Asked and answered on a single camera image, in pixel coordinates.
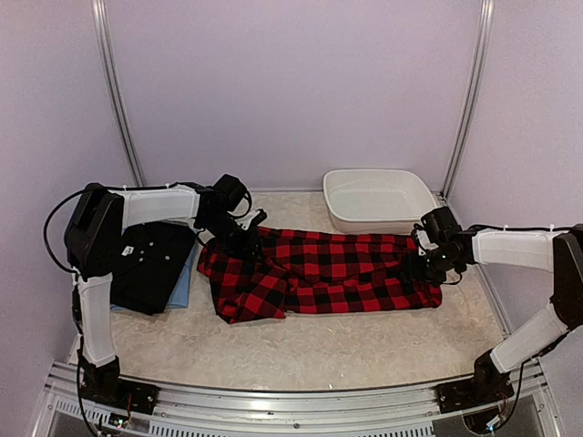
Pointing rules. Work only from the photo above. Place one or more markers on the red black plaid shirt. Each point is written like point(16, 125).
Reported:
point(311, 273)

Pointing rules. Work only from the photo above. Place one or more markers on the right aluminium frame post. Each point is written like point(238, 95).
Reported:
point(478, 65)

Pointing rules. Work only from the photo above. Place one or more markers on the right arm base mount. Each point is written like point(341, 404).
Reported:
point(469, 396)

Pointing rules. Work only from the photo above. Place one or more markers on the front aluminium rail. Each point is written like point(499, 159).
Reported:
point(188, 410)

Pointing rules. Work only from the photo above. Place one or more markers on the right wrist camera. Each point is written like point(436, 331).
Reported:
point(421, 240)

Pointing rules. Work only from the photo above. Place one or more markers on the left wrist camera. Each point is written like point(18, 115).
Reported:
point(253, 219)

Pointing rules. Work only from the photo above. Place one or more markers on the aluminium frame post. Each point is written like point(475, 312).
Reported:
point(107, 58)
point(478, 65)

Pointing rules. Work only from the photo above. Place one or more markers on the white plastic tub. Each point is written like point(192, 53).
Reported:
point(380, 201)

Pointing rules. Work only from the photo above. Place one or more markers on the left aluminium frame post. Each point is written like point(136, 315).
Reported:
point(107, 58)

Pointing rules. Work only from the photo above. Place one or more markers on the light blue folded shirt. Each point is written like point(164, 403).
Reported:
point(180, 291)

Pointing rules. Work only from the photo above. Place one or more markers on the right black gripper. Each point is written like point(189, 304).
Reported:
point(412, 270)

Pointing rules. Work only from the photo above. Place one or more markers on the black folded shirt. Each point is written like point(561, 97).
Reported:
point(157, 240)

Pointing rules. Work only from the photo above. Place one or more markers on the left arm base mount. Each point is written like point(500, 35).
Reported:
point(130, 396)

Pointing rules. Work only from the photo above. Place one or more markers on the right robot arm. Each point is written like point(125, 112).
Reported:
point(442, 245)

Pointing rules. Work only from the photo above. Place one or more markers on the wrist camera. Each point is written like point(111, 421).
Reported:
point(421, 240)
point(253, 219)

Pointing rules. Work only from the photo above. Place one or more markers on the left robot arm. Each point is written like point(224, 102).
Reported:
point(93, 241)

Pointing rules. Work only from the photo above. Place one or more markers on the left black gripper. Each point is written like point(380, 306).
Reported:
point(245, 249)

